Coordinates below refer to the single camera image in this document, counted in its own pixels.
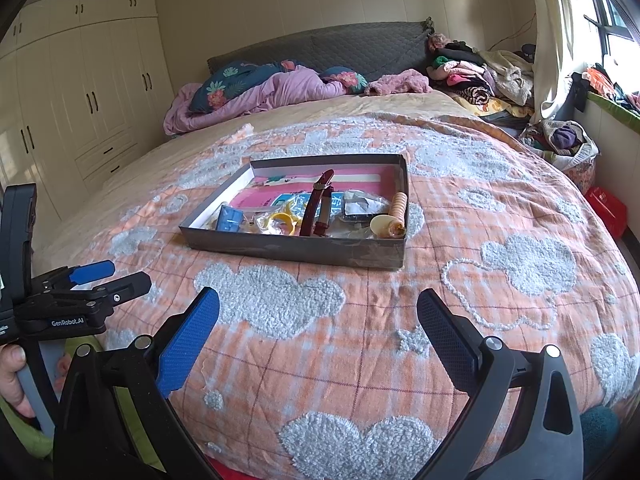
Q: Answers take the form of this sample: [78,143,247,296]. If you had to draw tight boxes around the small blue plastic box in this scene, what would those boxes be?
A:
[215,204,244,233]

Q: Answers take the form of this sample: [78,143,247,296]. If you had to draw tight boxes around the pile of clothes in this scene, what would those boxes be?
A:
[425,32,534,120]

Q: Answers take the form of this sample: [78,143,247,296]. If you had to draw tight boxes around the dark floral pillow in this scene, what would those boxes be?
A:
[189,60,368,114]

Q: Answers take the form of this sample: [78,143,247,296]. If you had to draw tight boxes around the dark grey quilted headboard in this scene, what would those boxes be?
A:
[207,18,435,81]

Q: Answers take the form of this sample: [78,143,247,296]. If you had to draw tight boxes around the red plastic container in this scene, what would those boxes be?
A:
[586,186,627,240]

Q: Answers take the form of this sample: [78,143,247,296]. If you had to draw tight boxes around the brown leather strap wristwatch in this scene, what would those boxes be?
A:
[299,169,334,236]

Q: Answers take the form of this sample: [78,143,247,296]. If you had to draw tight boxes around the tan bed sheet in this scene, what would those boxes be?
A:
[32,91,472,272]

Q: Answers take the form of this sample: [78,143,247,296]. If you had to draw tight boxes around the cream curtain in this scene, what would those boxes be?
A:
[532,0,584,124]

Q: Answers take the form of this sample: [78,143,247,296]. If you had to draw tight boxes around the dark cardboard box tray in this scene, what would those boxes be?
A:
[180,154,409,270]

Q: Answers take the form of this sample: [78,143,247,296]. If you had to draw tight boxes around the orange plaid floral blanket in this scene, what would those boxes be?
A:
[36,113,639,479]

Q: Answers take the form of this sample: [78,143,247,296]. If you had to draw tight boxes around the silver jewelry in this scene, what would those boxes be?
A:
[341,190,390,222]

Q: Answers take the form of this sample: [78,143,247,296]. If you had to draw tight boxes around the pink fuzzy garment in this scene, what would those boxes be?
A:
[364,68,432,96]

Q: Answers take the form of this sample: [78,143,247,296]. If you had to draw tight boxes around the purple crumpled quilt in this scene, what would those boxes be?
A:
[163,66,347,136]

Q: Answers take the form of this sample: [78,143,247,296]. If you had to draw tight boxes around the cream built-in wardrobe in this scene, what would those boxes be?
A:
[1,0,172,226]

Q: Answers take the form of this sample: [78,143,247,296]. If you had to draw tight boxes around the person's left hand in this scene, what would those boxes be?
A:
[0,343,72,418]

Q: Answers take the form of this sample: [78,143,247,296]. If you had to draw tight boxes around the yellow rings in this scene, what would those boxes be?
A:
[252,199,307,238]

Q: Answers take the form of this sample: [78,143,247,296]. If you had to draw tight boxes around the clothes on window sill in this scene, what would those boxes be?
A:
[568,63,639,129]

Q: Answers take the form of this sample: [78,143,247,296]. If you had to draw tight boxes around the pink booklet with blue label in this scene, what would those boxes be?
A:
[229,165,395,208]

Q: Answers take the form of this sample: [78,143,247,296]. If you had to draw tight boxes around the bag of clothes on floor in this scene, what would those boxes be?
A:
[518,119,600,195]

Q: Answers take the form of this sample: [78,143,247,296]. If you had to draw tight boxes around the window with metal grille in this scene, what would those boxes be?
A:
[584,0,639,63]

